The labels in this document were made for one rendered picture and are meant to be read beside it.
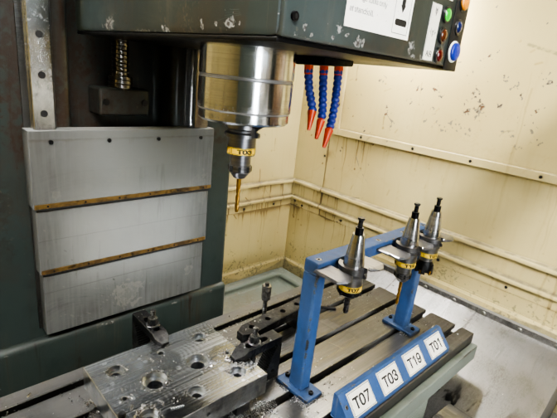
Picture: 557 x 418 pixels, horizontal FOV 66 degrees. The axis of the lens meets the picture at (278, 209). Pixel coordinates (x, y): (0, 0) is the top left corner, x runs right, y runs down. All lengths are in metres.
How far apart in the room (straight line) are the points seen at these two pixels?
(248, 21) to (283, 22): 0.05
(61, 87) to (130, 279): 0.53
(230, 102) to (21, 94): 0.54
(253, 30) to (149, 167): 0.68
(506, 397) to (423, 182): 0.75
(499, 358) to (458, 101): 0.85
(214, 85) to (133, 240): 0.63
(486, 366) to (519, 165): 0.64
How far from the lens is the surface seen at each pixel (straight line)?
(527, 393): 1.54
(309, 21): 0.56
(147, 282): 1.30
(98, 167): 1.12
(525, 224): 1.58
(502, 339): 1.64
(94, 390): 0.95
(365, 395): 1.03
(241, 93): 0.68
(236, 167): 0.76
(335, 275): 0.86
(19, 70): 1.09
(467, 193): 1.62
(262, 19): 0.55
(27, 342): 1.29
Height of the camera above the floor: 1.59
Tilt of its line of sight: 18 degrees down
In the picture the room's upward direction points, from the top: 6 degrees clockwise
